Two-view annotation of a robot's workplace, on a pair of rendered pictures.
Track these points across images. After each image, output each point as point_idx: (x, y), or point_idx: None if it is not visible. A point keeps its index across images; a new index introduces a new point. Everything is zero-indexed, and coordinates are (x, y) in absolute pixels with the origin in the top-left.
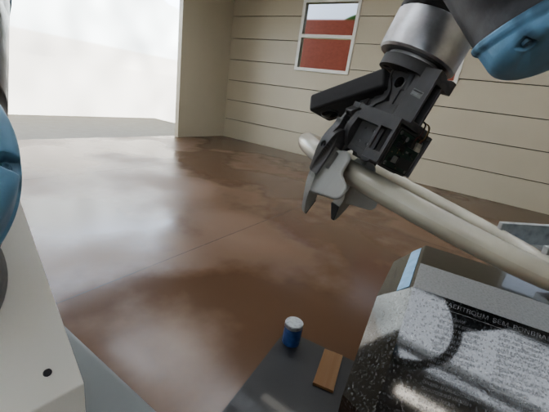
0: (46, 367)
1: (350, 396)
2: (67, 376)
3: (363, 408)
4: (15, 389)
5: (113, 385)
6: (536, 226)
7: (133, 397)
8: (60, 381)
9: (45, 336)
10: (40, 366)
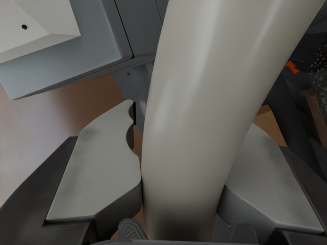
0: (22, 23)
1: (326, 41)
2: (38, 29)
3: (318, 59)
4: (14, 31)
5: (94, 3)
6: None
7: (104, 21)
8: (36, 31)
9: (5, 6)
10: (17, 23)
